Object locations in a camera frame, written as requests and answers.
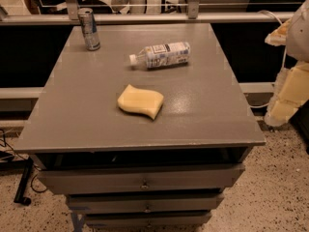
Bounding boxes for grey metal railing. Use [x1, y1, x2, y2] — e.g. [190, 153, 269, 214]
[0, 0, 304, 25]

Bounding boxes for black office chair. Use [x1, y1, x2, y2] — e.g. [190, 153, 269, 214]
[80, 0, 112, 14]

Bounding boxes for white cable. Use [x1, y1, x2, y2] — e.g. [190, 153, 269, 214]
[249, 10, 288, 109]

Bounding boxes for bottom grey drawer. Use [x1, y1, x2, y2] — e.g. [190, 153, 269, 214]
[85, 211, 211, 228]

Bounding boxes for silver blue drink can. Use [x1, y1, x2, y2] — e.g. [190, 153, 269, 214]
[77, 8, 100, 50]

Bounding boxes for grey drawer cabinet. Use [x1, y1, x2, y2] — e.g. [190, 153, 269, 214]
[15, 23, 265, 228]

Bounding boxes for black stand foot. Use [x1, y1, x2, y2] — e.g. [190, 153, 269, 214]
[14, 158, 33, 206]

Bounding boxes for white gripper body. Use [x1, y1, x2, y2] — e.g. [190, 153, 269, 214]
[286, 0, 309, 62]

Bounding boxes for middle grey drawer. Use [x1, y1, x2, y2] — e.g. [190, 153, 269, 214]
[67, 191, 224, 214]

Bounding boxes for clear plastic bottle blue label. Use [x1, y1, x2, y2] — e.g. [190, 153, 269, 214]
[129, 42, 191, 70]

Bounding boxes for grey drawer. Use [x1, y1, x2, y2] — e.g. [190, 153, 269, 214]
[67, 191, 224, 214]
[85, 211, 211, 228]
[38, 163, 244, 194]

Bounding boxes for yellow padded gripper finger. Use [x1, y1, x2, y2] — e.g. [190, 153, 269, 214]
[265, 19, 292, 46]
[265, 62, 309, 127]

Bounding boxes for yellow sponge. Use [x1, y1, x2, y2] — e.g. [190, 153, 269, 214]
[117, 84, 164, 120]

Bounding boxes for top grey drawer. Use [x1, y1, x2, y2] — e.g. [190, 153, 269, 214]
[38, 163, 244, 194]

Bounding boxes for black floor cables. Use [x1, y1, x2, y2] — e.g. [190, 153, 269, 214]
[0, 128, 49, 194]

